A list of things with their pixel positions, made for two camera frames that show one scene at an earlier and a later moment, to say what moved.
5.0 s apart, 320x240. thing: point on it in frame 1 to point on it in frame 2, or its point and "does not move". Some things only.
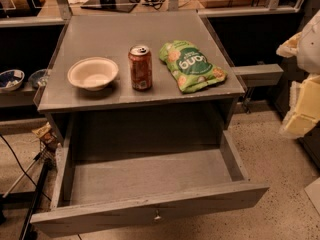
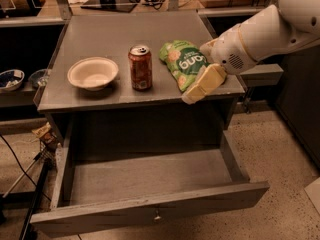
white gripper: x=310 y=49 to x=228 y=52
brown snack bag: x=42 y=130 does not move
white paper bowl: x=92 y=74 does not move
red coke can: x=140 y=67 does not move
